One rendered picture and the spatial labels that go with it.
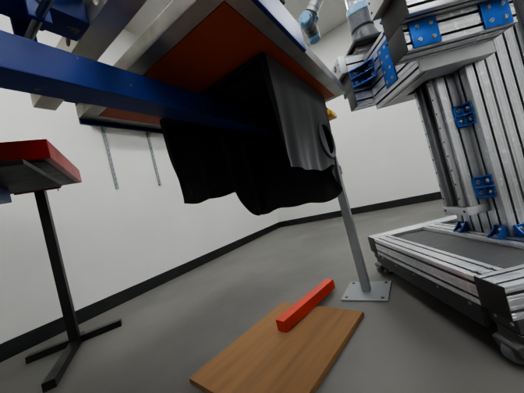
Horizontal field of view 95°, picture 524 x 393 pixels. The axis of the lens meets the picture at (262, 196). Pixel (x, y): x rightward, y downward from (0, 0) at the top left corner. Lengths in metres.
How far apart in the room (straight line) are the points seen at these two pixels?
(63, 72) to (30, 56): 0.04
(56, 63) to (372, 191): 4.06
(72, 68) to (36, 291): 2.12
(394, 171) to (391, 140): 0.47
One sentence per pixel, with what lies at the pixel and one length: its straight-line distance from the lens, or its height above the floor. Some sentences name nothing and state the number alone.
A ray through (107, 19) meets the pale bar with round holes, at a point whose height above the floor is 0.99.
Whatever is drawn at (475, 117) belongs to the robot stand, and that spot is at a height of 0.70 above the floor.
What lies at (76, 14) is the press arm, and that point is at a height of 1.00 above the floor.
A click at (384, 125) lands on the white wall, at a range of 4.24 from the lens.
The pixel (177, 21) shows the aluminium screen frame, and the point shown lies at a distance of 0.57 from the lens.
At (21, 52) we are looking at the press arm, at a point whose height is 0.89.
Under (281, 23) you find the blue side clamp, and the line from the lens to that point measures 0.62.
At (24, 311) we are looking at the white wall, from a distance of 2.53.
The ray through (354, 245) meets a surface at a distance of 1.35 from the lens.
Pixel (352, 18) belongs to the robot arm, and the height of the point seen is 1.41.
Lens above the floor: 0.59
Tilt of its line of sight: 1 degrees up
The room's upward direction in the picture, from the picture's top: 14 degrees counter-clockwise
